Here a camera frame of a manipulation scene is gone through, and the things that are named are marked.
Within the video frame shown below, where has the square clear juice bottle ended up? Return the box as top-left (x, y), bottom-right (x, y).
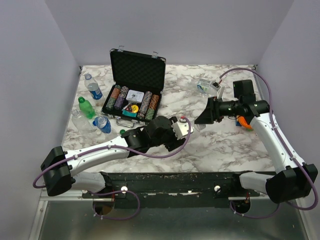
top-left (193, 124), bottom-right (206, 133)

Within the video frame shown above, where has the blue label water bottle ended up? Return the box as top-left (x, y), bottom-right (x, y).
top-left (84, 73), bottom-right (103, 100)

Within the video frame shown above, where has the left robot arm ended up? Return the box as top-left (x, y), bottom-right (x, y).
top-left (36, 116), bottom-right (193, 198)

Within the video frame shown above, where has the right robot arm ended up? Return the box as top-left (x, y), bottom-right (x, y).
top-left (194, 79), bottom-right (318, 204)

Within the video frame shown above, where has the clear bottle green-blue label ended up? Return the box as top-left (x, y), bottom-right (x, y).
top-left (188, 78), bottom-right (213, 97)

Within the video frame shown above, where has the loose green bottle cap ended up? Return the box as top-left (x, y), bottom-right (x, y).
top-left (119, 129), bottom-right (126, 135)

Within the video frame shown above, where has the blue crushed bottle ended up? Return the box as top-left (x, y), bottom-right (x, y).
top-left (92, 116), bottom-right (112, 134)

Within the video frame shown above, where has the crushed clear bottle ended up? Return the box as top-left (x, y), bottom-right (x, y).
top-left (71, 109), bottom-right (95, 134)

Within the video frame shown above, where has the green soda bottle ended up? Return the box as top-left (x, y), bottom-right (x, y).
top-left (77, 96), bottom-right (96, 119)

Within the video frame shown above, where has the yellow dealer chip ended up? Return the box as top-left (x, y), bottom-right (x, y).
top-left (130, 105), bottom-right (139, 113)

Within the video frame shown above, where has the black poker chip case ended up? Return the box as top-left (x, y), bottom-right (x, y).
top-left (101, 48), bottom-right (167, 125)

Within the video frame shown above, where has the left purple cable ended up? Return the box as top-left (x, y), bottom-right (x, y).
top-left (32, 117), bottom-right (193, 221)

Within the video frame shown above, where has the orange ring toy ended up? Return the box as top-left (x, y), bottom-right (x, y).
top-left (236, 116), bottom-right (253, 131)

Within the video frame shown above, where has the black front rail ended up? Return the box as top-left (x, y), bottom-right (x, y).
top-left (82, 172), bottom-right (263, 209)

